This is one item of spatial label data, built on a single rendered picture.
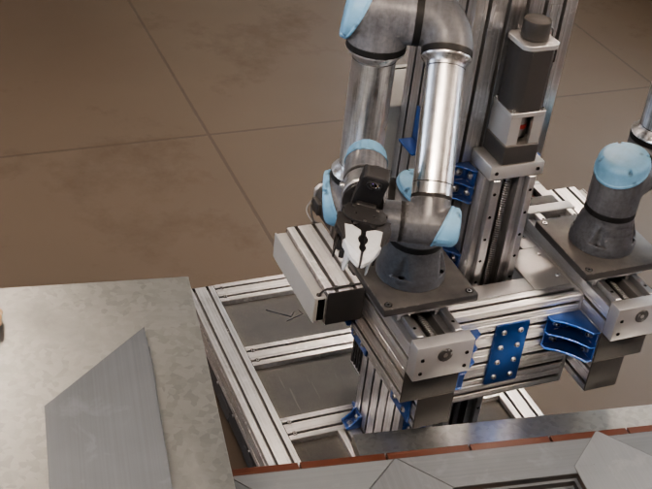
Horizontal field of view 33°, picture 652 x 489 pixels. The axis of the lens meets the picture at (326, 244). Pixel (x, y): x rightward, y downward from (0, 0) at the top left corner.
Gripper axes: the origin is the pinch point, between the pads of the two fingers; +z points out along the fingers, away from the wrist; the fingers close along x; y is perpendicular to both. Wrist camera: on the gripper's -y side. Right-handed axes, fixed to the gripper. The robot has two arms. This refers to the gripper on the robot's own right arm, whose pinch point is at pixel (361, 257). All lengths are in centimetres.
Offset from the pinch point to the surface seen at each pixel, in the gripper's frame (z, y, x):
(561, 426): -52, 70, -64
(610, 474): -20, 52, -64
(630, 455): -27, 51, -69
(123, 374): -9, 43, 34
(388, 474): -13, 58, -20
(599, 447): -28, 52, -63
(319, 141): -291, 147, -6
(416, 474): -14, 57, -25
